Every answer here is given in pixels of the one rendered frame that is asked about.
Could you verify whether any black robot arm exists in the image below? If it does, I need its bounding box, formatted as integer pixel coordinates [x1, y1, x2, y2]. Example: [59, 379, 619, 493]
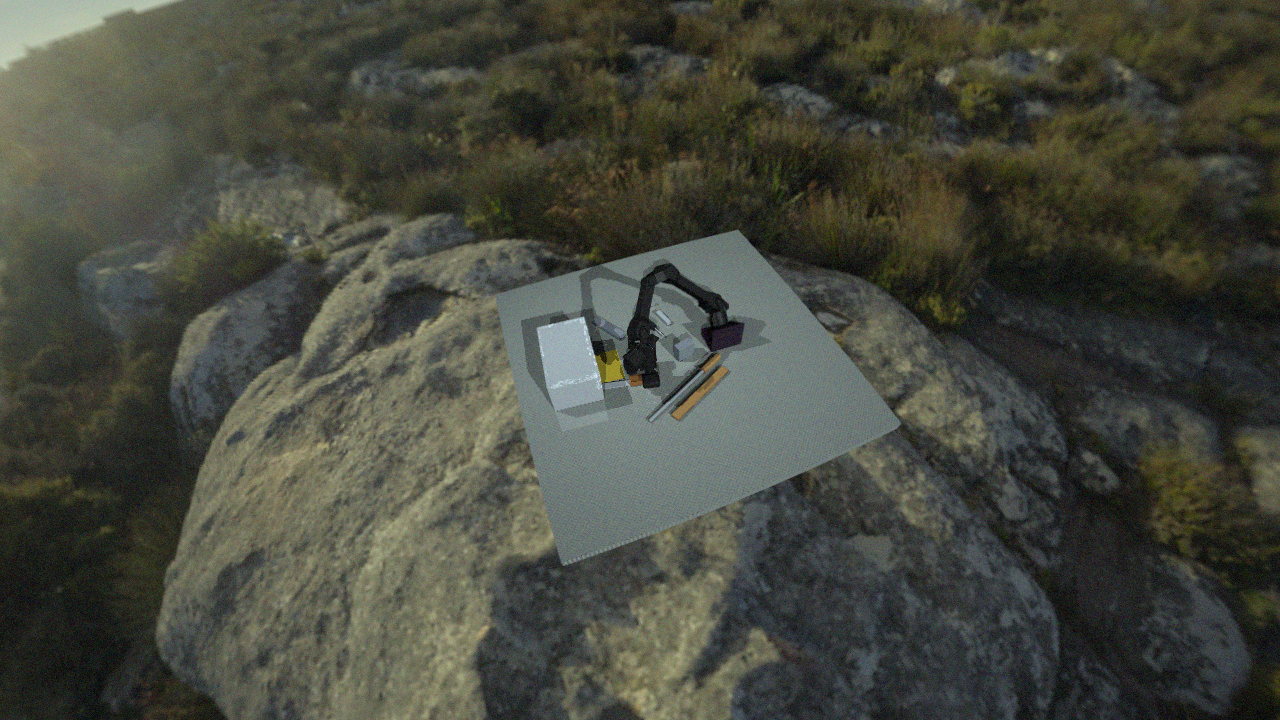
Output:
[623, 263, 731, 375]

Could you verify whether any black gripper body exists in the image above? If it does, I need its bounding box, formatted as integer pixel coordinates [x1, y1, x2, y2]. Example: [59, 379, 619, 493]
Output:
[643, 355, 660, 389]

